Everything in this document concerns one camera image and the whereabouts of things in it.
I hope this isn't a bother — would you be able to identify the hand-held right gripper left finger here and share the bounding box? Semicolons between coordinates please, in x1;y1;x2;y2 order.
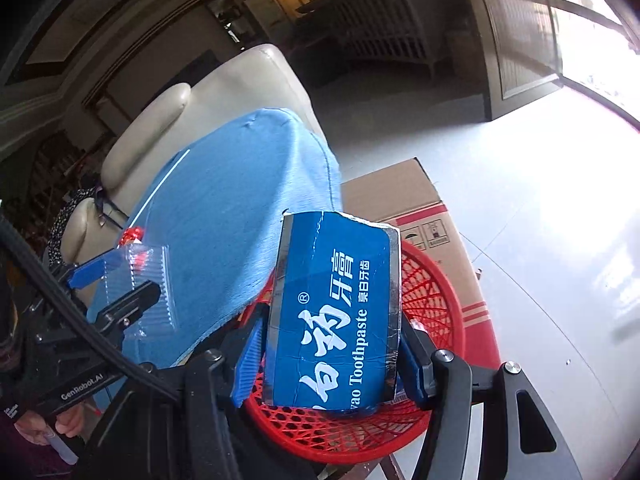
82;302;268;480

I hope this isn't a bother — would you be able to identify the person's left hand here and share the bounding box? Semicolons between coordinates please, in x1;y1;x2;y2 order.
14;400;86;466

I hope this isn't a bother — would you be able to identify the dark wooden shelf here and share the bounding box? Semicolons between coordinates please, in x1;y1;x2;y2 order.
0;125;108;241

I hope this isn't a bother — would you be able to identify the beige leather sofa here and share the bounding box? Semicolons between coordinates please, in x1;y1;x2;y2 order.
47;42;326;271

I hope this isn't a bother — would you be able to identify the clear plastic container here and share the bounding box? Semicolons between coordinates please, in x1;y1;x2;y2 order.
102;242;182;333

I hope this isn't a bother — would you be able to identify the black cable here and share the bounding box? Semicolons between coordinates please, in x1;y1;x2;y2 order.
0;215;181;403

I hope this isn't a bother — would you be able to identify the dark blue strap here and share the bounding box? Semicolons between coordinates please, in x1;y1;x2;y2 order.
92;185;131;231

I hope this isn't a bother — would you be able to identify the dark floral cloth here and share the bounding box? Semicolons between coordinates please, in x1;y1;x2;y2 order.
47;187;101;266

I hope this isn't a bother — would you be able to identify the brown cardboard box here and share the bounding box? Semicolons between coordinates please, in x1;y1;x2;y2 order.
340;156;503;366

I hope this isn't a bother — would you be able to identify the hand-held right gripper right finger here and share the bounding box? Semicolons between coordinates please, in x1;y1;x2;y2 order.
400;327;583;480

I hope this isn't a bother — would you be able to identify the torn blue toothpaste box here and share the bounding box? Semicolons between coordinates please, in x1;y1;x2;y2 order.
262;210;403;413

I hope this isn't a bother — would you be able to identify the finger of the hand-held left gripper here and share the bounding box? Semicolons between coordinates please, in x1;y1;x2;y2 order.
94;280;162;333
67;249;127;292

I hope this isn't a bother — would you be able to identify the brown wooden door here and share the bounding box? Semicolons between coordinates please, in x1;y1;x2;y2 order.
465;0;566;122

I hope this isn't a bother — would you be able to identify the red plastic basket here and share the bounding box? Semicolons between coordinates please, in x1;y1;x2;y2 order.
237;240;468;466

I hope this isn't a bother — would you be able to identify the blue table cloth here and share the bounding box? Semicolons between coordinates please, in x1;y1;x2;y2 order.
85;107;346;368

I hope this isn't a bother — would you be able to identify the bright window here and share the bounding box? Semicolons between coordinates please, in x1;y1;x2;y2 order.
550;0;640;128

